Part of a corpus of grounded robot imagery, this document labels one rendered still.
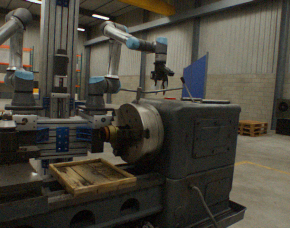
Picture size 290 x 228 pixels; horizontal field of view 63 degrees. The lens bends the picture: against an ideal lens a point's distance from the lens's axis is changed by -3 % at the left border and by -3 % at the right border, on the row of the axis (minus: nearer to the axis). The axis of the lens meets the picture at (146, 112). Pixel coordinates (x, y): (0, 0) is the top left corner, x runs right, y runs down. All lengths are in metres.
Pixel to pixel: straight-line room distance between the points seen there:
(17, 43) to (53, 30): 0.28
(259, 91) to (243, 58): 1.82
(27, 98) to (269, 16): 11.52
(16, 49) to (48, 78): 0.29
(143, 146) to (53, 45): 1.12
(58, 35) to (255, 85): 10.73
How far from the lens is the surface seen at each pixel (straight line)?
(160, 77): 1.53
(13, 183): 0.94
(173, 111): 1.21
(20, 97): 1.72
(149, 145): 1.18
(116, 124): 1.25
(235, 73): 12.60
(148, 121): 1.17
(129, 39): 1.53
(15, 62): 1.87
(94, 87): 1.81
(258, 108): 11.91
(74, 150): 1.81
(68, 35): 1.98
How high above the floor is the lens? 1.30
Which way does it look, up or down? 5 degrees down
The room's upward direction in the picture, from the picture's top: 3 degrees clockwise
